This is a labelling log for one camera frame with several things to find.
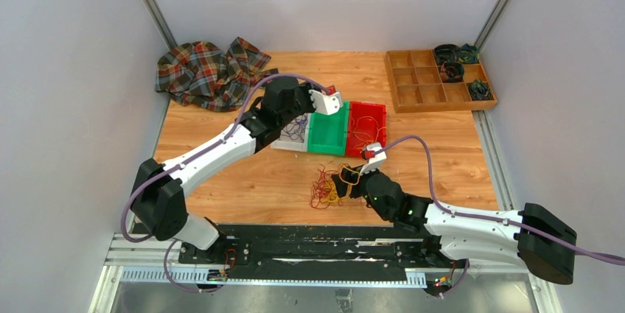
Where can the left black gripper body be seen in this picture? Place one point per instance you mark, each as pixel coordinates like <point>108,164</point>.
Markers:
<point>304,103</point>

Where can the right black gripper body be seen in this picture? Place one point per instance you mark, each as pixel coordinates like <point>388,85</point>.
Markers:
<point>351,174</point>

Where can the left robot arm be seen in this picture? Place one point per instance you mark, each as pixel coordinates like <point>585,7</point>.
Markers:
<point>160,190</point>

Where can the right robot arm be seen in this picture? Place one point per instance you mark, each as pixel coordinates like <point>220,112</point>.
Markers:
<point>532,238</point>

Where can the white plastic bin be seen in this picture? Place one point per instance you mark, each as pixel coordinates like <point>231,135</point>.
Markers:
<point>294,137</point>

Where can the green plastic bin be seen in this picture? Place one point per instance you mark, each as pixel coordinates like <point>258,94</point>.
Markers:
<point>328,134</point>

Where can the red plastic bin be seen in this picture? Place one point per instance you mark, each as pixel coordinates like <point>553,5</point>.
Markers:
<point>367,125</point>

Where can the plaid cloth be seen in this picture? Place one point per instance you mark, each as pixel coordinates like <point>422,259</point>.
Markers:
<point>201,74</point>

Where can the wooden compartment tray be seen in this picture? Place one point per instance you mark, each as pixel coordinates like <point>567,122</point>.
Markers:
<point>416,86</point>

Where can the dark coil middle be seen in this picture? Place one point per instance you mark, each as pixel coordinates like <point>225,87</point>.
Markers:
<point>452,72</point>

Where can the black coil top left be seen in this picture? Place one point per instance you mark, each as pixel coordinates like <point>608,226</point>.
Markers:
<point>446,53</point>

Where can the green coil lower right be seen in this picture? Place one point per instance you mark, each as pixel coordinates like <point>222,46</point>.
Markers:
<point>479,90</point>

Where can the green coil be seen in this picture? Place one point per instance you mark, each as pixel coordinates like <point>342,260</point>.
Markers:
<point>479,90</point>
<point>469,54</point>

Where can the green coil top right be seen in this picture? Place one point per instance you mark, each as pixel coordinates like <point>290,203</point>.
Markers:
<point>469,54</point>

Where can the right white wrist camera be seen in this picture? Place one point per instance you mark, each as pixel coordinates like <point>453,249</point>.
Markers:
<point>374,157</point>

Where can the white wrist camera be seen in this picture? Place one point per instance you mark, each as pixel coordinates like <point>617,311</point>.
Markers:
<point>374,157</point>
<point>326,104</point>

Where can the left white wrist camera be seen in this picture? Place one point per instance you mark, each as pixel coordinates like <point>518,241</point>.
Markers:
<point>326,104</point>

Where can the aluminium frame rail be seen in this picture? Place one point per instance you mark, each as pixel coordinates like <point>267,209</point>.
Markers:
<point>147,277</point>

